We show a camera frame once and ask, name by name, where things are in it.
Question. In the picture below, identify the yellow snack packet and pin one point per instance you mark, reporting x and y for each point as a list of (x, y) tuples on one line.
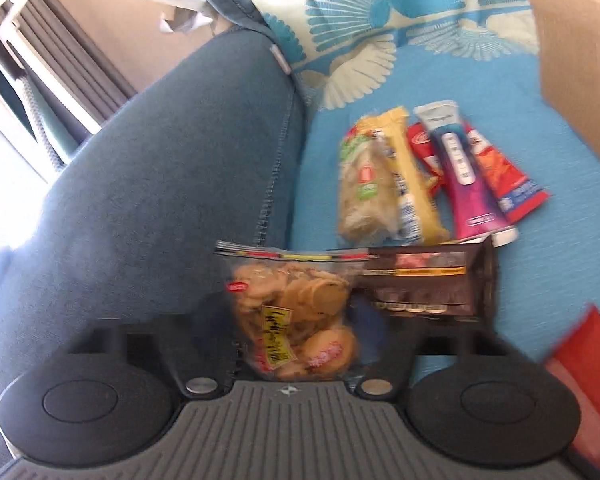
[(411, 180)]

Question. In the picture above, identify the clear cookie bag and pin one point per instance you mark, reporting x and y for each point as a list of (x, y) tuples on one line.
[(300, 300)]

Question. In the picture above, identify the blue fan-print sofa cover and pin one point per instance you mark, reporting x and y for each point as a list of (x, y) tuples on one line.
[(430, 60)]

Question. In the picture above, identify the small red snack packet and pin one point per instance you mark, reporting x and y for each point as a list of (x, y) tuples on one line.
[(422, 147)]

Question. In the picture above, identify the purple white tube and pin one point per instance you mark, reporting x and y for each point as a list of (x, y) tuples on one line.
[(462, 180)]

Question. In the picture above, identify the dark brown snack packet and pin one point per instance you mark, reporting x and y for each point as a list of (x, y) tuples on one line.
[(430, 285)]

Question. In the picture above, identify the white frame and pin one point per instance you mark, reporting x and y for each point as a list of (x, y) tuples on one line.
[(10, 25)]

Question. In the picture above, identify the pale green-label snack packet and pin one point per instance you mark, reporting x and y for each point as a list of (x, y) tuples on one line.
[(365, 195)]

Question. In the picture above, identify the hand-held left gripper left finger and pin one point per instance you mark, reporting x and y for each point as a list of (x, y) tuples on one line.
[(206, 352)]

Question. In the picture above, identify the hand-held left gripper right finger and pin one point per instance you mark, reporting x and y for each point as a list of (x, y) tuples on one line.
[(382, 357)]

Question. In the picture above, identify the cardboard box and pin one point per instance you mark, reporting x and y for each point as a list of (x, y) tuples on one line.
[(580, 50)]

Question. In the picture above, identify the grey curtain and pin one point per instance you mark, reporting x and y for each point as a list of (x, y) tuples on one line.
[(70, 45)]

